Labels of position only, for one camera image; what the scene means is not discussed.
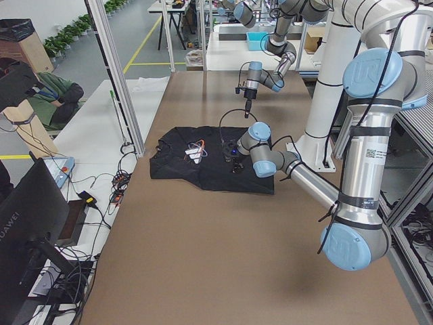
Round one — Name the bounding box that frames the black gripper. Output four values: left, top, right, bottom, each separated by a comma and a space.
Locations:
244, 88, 256, 118
231, 152, 244, 169

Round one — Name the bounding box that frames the black graphic t-shirt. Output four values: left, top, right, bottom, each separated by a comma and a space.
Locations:
150, 126, 274, 195

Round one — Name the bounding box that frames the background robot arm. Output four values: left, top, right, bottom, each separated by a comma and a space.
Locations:
219, 0, 258, 28

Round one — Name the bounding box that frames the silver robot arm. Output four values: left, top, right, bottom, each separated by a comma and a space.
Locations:
235, 1, 329, 118
235, 47, 427, 271

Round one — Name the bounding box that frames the blue plastic bin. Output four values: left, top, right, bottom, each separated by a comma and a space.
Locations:
246, 32, 271, 51

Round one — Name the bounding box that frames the white folded garment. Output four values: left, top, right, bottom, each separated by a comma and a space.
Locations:
133, 77, 170, 93

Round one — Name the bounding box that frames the orange black usb hub far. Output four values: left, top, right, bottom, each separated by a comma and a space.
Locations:
112, 171, 131, 188

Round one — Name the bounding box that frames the orange black usb hub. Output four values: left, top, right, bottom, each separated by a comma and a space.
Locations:
110, 191, 124, 207
112, 171, 131, 188

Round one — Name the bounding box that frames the orange black usb hub near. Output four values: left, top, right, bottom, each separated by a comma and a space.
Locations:
110, 191, 124, 207

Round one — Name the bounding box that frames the black power adapter yellow label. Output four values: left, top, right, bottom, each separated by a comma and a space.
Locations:
77, 191, 97, 209

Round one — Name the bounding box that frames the teach pendant with red button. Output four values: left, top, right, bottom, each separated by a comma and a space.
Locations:
43, 156, 75, 188

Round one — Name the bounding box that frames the seated person in green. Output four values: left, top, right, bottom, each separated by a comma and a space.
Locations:
28, 72, 84, 131

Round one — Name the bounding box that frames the black huawei monitor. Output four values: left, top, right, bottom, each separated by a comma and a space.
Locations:
1, 158, 73, 324

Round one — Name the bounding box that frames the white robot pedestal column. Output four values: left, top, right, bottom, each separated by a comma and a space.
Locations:
279, 1, 375, 172

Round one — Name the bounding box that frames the aluminium frame post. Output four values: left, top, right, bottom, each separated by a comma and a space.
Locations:
85, 0, 145, 158

